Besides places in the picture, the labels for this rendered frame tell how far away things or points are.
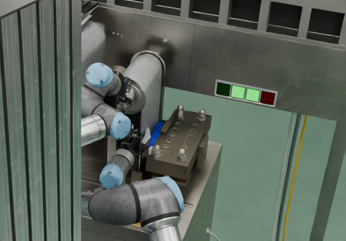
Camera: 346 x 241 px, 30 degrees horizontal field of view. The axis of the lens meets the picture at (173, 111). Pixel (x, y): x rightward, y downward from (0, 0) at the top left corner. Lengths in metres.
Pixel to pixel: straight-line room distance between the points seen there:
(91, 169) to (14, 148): 1.49
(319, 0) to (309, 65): 0.26
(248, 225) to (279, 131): 1.11
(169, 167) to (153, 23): 0.58
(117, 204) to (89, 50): 0.81
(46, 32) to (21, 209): 0.32
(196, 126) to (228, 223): 1.25
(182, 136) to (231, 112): 2.31
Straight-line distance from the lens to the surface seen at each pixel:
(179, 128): 2.60
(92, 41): 2.47
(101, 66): 1.97
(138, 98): 2.34
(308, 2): 2.42
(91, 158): 2.63
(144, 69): 2.43
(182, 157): 2.40
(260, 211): 3.91
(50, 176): 1.22
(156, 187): 1.84
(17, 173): 1.12
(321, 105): 2.58
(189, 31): 2.54
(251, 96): 2.59
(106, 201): 1.82
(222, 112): 4.83
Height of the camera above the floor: 2.40
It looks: 30 degrees down
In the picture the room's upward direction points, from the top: 5 degrees clockwise
